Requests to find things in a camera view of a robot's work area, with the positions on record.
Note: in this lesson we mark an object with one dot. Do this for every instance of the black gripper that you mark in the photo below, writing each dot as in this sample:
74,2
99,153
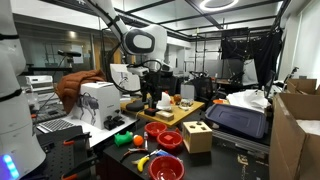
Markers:
151,85

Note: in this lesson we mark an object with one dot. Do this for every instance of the orange toy basketball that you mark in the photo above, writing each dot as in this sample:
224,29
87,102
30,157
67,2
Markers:
138,140

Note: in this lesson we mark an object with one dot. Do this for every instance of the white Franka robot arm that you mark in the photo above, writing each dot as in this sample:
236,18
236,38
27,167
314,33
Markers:
143,41

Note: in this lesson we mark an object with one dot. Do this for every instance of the red plastic bowl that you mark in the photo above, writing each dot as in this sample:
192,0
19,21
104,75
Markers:
155,129
166,144
166,170

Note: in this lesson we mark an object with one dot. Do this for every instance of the clear glass bowl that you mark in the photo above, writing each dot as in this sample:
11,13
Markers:
185,104

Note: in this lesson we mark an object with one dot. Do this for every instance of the black box red label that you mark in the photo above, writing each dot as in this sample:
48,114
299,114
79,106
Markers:
151,112

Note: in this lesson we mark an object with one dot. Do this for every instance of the white plush toy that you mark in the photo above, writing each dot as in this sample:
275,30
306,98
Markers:
165,101

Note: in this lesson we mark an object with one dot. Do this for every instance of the small flat cardboard box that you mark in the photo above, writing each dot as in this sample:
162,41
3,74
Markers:
165,115

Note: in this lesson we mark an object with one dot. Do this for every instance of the black padded office chair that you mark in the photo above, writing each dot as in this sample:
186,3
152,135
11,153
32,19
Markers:
170,85

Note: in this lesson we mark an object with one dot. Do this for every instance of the light wooden table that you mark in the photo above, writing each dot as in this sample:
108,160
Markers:
181,115

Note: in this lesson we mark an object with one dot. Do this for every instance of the orange wedge block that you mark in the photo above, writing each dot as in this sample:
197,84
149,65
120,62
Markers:
178,130

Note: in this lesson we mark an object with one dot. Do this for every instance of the black controller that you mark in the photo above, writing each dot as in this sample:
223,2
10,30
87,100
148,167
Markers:
111,123

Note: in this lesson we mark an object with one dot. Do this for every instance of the white box robot dog print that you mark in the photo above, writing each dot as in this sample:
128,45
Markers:
103,100

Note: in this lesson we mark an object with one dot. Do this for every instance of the green toy drill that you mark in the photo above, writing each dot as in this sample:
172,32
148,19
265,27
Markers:
122,139

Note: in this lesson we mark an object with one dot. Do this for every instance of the black mesh office chair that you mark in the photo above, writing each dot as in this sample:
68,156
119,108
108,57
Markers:
203,88

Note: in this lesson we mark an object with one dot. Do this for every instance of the blue white toothpaste tube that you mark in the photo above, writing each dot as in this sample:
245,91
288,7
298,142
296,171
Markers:
163,153

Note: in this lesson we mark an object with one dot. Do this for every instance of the white desk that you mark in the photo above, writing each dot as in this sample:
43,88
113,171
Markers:
100,134

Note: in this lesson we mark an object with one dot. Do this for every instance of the wooden shape sorter box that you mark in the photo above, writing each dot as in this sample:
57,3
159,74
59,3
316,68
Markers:
196,138

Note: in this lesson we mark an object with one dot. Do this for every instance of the yellow toy banana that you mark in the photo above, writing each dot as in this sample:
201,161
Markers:
143,163

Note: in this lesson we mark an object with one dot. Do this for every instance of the brown puffy jacket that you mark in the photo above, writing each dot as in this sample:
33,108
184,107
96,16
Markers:
73,85

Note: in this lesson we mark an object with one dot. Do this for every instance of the black orange clamp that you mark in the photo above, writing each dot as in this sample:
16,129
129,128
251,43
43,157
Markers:
80,166
76,138

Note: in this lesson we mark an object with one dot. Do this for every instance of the dark blue bin lid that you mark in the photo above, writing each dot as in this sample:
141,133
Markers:
236,120

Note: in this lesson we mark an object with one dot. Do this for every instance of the silver keyboard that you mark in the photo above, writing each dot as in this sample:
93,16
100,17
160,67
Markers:
55,125

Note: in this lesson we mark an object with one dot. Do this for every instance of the white plastic bags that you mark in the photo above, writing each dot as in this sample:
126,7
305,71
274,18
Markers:
248,100

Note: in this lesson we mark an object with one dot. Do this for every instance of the black hard case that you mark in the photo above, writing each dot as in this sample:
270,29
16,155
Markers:
240,141

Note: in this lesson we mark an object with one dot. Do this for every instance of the black perforated board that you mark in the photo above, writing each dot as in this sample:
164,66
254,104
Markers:
56,155

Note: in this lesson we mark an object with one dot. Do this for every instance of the white printer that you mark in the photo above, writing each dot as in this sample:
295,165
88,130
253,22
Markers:
39,81

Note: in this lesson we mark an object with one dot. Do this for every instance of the black curtain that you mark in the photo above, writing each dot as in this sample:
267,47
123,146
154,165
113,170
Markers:
263,50

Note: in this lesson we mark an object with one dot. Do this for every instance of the large cardboard box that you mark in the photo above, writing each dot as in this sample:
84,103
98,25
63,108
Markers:
290,143

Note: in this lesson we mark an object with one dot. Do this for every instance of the open small cardboard box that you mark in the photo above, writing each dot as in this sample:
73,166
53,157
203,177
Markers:
301,86

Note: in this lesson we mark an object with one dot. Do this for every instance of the black camera on stand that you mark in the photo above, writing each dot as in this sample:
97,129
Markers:
68,53

